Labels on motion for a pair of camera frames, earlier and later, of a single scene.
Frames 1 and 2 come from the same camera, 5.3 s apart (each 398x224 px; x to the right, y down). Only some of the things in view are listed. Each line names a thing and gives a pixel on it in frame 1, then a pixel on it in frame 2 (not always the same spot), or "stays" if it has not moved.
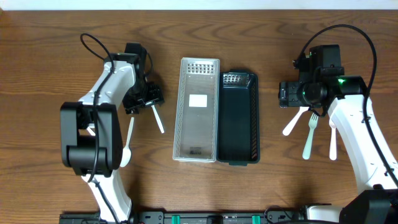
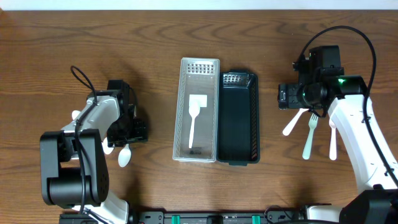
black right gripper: [288, 97] stays
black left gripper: [144, 101] → [130, 131]
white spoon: [287, 130] stays
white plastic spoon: [127, 153] stays
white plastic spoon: [158, 119] → [194, 111]
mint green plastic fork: [313, 122] stays
